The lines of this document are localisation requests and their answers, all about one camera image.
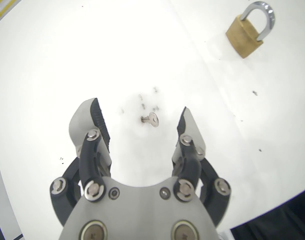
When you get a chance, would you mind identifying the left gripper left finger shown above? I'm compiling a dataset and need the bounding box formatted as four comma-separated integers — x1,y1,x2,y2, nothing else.
50,97,112,227

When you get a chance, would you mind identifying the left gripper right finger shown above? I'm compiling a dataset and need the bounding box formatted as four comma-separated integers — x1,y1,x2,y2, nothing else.
172,106,231,228

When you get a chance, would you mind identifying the small silver key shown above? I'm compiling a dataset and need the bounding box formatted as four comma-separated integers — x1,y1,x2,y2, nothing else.
141,112,159,128

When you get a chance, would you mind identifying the brass padlock with steel shackle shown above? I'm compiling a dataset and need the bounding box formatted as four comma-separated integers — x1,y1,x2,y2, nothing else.
225,1,276,59

